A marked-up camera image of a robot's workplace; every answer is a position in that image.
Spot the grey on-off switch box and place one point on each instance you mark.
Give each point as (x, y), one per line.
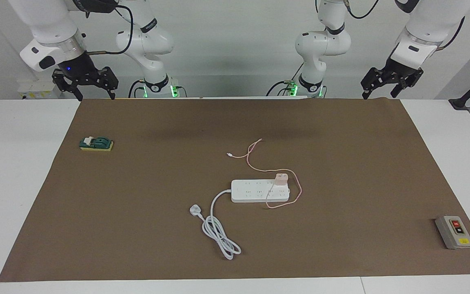
(455, 232)

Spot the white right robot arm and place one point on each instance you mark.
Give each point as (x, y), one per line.
(145, 41)

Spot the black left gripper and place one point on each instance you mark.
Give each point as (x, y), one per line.
(402, 69)

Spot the white power strip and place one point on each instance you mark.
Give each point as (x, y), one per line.
(251, 192)

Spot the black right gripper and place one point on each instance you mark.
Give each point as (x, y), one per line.
(80, 69)

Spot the green knife switch yellow base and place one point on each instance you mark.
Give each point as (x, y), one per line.
(100, 143)

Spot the brown table mat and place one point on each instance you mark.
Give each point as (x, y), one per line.
(137, 224)

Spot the pink charger adapter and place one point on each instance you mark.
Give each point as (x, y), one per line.
(281, 179)

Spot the white wall outlet box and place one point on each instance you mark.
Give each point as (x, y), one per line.
(35, 87)

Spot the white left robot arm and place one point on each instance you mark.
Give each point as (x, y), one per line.
(320, 45)

